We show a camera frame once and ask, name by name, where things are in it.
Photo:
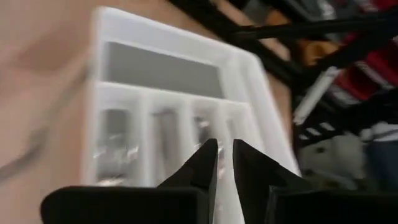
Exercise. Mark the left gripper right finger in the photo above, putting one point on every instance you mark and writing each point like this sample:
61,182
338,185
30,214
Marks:
295,205

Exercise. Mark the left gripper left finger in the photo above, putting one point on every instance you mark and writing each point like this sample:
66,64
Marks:
155,205

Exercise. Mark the silver fork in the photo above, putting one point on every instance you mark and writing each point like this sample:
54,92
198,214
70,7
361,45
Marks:
113,146
127,161

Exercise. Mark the beige bag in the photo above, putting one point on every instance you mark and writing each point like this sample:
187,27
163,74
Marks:
332,158

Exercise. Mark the person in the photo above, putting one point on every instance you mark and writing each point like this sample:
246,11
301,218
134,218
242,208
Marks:
382,161

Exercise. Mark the white bar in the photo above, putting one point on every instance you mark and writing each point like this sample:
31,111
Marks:
314,93

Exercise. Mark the red object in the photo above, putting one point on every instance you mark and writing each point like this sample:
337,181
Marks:
373,68

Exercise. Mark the white plastic cutlery tray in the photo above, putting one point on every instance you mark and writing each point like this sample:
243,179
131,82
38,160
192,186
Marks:
155,29

